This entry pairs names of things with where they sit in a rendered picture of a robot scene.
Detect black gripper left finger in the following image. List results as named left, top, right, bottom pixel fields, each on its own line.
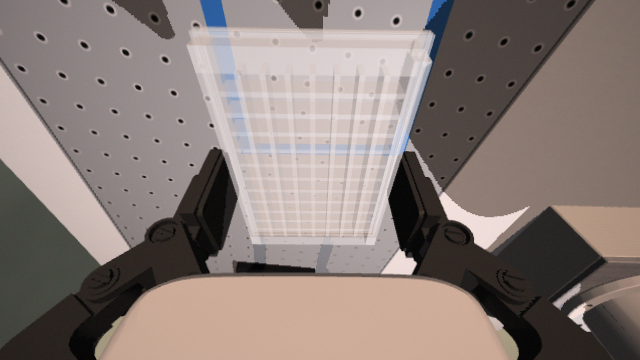
left=0, top=149, right=238, bottom=360

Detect blue tape outline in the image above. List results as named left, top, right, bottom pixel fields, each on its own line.
left=200, top=0, right=454, bottom=151

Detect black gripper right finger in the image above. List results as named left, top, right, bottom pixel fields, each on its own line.
left=388, top=151, right=612, bottom=360

